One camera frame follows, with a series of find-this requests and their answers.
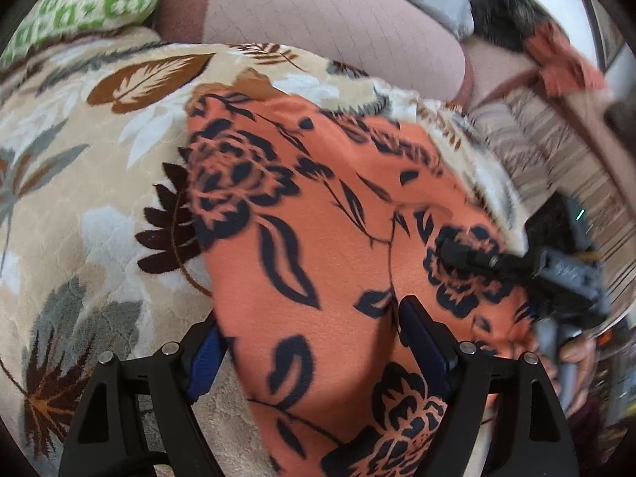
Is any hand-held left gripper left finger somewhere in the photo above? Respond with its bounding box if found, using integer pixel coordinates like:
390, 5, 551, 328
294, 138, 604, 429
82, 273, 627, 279
58, 315, 230, 477

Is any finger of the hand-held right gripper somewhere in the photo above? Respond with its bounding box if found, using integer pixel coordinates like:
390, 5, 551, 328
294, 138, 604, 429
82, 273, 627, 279
436, 237, 527, 273

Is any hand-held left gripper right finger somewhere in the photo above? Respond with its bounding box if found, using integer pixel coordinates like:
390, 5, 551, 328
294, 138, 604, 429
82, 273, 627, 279
397, 295, 580, 477

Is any orange floral print garment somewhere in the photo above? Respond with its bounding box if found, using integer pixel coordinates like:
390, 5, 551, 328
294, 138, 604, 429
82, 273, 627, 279
179, 92, 547, 477

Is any person's right forearm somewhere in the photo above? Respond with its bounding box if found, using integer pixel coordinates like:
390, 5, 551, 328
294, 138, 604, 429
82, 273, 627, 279
564, 397, 617, 477

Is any person's right hand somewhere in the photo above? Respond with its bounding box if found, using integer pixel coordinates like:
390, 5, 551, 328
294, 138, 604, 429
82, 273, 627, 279
541, 330, 599, 414

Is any brown cloth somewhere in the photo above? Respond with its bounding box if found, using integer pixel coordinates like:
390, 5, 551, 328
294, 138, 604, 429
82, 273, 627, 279
603, 102, 636, 137

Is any beige leaf print blanket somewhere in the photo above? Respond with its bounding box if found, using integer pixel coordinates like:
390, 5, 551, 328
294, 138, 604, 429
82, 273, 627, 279
0, 25, 527, 477

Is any salmon crumpled cloth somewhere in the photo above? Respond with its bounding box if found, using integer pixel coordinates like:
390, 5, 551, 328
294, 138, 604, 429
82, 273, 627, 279
524, 22, 609, 100

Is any dark furry cloth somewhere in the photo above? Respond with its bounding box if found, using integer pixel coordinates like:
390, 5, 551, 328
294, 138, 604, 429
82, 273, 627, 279
467, 0, 552, 55

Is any pink quilted bolster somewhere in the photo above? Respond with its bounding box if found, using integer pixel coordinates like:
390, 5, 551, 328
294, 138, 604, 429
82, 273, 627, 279
156, 0, 473, 105

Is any green patterned pillow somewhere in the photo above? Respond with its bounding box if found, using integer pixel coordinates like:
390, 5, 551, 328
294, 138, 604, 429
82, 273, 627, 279
0, 0, 180, 68

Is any framed wall picture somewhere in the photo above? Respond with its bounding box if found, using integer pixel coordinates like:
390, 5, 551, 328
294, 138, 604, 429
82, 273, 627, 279
581, 0, 627, 73

